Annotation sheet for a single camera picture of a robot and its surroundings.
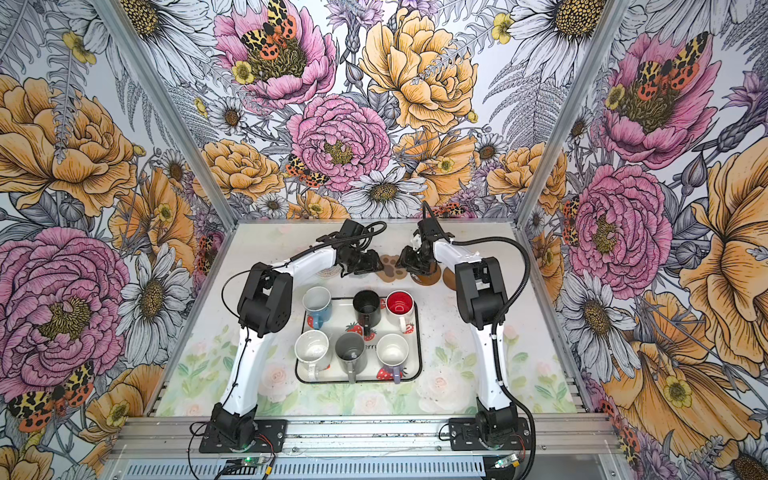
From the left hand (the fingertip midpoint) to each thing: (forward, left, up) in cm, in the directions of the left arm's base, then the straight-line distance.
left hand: (377, 273), depth 102 cm
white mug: (-25, +18, -1) cm, 31 cm away
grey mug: (-26, +7, -2) cm, 27 cm away
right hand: (+1, -8, -1) cm, 8 cm away
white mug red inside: (-11, -8, -2) cm, 14 cm away
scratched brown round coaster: (0, -17, -4) cm, 18 cm away
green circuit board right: (-52, -31, -3) cm, 61 cm away
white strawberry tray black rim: (-15, +11, -3) cm, 19 cm away
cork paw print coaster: (+2, -4, -2) cm, 5 cm away
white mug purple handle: (-26, -5, -2) cm, 26 cm away
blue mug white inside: (-11, +18, +1) cm, 21 cm away
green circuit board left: (-51, +29, -3) cm, 59 cm away
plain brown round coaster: (+1, -25, -4) cm, 26 cm away
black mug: (-13, +3, 0) cm, 14 cm away
